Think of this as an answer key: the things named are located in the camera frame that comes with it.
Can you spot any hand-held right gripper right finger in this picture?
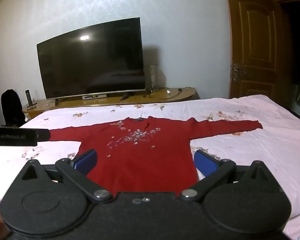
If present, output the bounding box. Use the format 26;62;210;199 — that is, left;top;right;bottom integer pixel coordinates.
179;150;283;202

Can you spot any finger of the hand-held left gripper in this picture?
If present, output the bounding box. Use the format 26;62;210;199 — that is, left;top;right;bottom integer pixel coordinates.
36;129;51;142

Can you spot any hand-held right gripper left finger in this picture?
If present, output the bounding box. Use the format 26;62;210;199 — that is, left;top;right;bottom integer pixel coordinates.
14;149;114;203

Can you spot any red embroidered sweater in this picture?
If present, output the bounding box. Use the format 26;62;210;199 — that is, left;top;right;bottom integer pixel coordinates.
49;116;263;197

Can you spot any floral white bed sheet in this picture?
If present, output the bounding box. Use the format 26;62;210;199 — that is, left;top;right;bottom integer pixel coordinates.
0;94;300;240

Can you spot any wooden television cabinet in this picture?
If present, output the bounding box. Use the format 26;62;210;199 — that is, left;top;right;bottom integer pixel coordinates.
22;87;197;120

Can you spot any silver set-top box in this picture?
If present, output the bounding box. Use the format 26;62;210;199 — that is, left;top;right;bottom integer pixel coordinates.
82;94;107;100

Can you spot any black curved television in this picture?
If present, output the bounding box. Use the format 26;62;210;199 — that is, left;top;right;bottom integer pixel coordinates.
36;17;147;106

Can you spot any clear glass vase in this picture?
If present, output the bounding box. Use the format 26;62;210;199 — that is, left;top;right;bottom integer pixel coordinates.
150;65;159;93

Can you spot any brown wooden door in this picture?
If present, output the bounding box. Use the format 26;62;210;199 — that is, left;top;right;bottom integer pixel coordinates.
224;0;290;100

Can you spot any black cordless phone with dock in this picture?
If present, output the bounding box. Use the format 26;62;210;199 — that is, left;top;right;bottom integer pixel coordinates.
25;89;38;110

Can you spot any black cable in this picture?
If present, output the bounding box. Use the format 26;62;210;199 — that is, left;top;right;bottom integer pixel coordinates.
149;87;190;98

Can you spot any brass door handle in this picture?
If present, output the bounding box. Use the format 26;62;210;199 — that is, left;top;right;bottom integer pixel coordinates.
230;64;247;82

